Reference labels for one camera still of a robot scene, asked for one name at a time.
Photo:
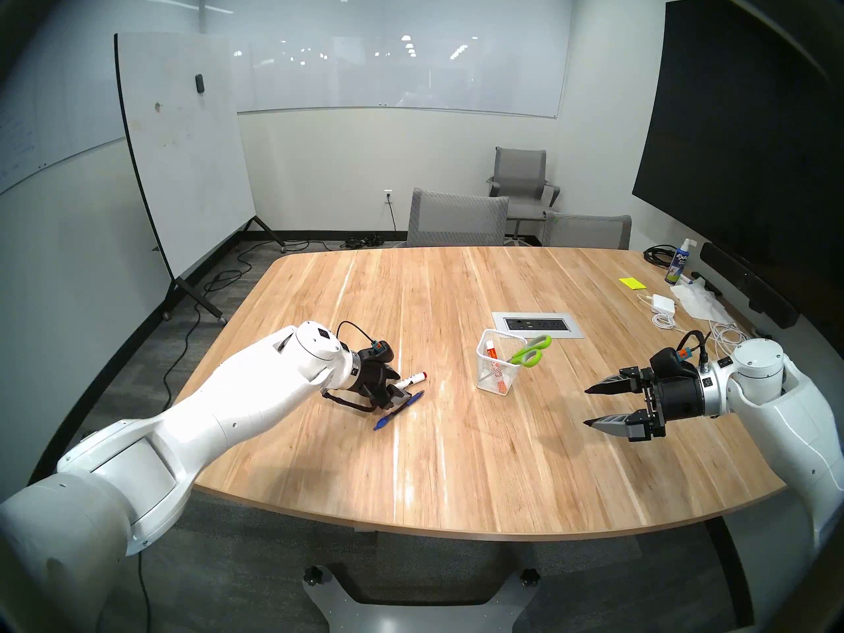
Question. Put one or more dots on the whiteboard cleaner spray bottle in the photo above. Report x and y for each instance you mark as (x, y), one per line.
(676, 266)

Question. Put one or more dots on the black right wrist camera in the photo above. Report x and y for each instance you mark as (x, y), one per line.
(669, 362)

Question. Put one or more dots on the white crumpled plastic sheet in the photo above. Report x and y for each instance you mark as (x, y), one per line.
(700, 301)

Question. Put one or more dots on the rolling white whiteboard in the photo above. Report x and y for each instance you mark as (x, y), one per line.
(184, 157)

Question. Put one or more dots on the side wall whiteboard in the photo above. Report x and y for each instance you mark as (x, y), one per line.
(46, 124)

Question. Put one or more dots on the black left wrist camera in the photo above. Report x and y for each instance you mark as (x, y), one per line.
(381, 350)

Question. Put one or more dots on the red capped white marker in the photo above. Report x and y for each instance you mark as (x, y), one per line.
(414, 378)

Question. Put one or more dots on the yellow sticky note pad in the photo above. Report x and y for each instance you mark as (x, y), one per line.
(632, 283)

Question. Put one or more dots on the silver table outlet box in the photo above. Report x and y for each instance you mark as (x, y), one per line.
(537, 324)

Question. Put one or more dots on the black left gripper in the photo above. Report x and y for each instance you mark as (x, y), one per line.
(372, 381)

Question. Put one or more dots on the gray mesh office chair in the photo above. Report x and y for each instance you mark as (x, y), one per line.
(456, 219)
(587, 231)

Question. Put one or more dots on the white power adapter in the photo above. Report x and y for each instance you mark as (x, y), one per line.
(663, 303)

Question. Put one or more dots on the blue ballpoint pen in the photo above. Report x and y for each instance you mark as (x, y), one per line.
(402, 409)

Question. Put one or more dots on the wide glass wall board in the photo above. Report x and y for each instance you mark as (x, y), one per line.
(409, 51)

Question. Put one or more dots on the black video sound bar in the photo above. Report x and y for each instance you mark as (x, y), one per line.
(745, 281)

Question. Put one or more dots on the gray office chair with armrests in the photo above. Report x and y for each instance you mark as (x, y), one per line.
(521, 171)

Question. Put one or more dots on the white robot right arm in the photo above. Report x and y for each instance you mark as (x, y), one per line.
(791, 427)

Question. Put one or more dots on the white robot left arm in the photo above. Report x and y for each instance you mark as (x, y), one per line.
(217, 414)

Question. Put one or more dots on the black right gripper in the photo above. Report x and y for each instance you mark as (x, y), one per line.
(676, 397)

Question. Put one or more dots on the orange white Expo marker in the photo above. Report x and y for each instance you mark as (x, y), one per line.
(491, 361)

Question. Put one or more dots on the large black wall screen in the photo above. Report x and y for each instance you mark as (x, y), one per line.
(738, 144)

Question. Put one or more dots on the white mesh pen holder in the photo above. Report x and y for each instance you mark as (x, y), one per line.
(484, 378)

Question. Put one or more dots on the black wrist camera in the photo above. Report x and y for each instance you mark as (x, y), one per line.
(669, 362)
(381, 350)

